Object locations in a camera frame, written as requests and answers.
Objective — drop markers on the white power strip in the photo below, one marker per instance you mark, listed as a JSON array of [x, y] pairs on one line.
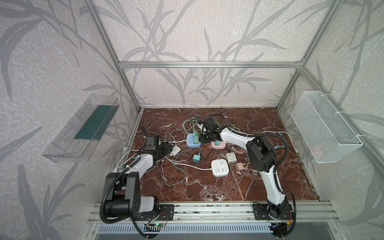
[[220, 168]]

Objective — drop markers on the blue power strip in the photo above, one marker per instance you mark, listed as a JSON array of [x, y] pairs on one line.
[[190, 143]]

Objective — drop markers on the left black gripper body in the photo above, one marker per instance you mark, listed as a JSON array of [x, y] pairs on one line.
[[163, 146]]

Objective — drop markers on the pink power strip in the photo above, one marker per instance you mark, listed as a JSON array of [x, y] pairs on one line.
[[220, 147]]

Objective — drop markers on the green charger on blue strip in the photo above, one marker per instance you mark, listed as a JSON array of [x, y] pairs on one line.
[[196, 137]]

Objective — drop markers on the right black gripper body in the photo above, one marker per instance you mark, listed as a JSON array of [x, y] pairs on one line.
[[205, 130]]

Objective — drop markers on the white wire mesh basket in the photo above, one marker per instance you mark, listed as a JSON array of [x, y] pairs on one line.
[[325, 131]]

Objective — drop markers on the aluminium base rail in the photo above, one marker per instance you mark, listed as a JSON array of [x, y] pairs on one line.
[[243, 212]]

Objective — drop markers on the teal charger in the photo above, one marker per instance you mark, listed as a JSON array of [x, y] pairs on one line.
[[196, 158]]

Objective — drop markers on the clear plastic wall tray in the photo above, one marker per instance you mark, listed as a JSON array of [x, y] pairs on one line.
[[79, 138]]

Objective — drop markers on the pink charger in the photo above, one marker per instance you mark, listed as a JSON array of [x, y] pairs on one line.
[[239, 166]]

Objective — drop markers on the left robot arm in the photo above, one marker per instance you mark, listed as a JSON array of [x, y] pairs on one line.
[[122, 197]]

